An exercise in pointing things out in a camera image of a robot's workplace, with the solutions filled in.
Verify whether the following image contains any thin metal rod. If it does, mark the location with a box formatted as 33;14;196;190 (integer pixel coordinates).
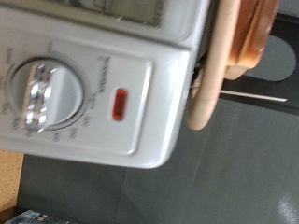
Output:
190;86;289;104

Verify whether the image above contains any red oven indicator light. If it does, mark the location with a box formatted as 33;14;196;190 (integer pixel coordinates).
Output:
110;87;129;122

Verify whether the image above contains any round wooden plate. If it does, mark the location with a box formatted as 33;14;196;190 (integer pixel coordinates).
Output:
186;0;243;132

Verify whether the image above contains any silver toaster oven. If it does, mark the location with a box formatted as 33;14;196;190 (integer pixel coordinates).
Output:
0;0;216;170

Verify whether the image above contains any white bread slice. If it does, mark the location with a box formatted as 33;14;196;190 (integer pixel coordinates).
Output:
224;0;262;81
239;0;280;68

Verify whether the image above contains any black metal bookend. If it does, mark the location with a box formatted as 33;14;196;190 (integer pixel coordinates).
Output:
218;12;299;117

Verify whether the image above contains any silver oven control knob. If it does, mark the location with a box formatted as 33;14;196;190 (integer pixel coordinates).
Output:
5;56;86;133

